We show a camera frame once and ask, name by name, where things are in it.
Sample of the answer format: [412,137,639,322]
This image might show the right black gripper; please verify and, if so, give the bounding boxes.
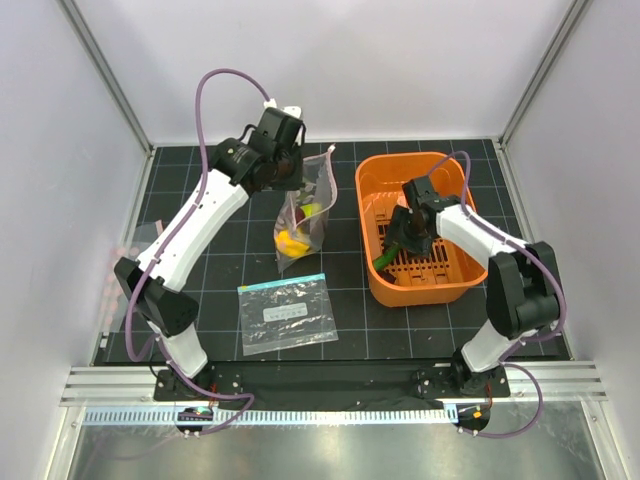
[383,205,434,261]

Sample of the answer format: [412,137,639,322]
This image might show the green chili pepper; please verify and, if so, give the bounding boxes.
[372,245,401,271]

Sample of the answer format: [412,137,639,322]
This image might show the orange plastic basket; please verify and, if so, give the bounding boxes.
[355,152,487,307]

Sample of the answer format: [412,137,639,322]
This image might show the dark purple plum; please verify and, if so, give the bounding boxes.
[294,207,306,223]

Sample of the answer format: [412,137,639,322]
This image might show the green apple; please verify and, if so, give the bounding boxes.
[300,203,324,218]

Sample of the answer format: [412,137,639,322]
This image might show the pink zip top bag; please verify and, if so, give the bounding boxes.
[273,144,338,273]

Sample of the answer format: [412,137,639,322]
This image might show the yellow bell pepper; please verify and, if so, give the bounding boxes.
[274,230,311,259]

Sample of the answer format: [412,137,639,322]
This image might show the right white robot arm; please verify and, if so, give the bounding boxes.
[384,176,567,396]

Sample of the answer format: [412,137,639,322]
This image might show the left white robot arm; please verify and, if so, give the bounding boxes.
[114,102,306,400]

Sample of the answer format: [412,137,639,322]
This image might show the blue zip top bag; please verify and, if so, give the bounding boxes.
[237,273,338,356]

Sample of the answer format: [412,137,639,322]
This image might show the spare pink zip bag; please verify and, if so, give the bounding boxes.
[102,219,169,331]

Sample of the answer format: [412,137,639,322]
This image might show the black grid mat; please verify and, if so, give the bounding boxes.
[92,139,571,362]

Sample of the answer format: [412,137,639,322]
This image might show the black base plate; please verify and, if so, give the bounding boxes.
[153,355,512,407]

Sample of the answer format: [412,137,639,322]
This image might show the white slotted cable duct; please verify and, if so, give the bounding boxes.
[82,405,458,428]

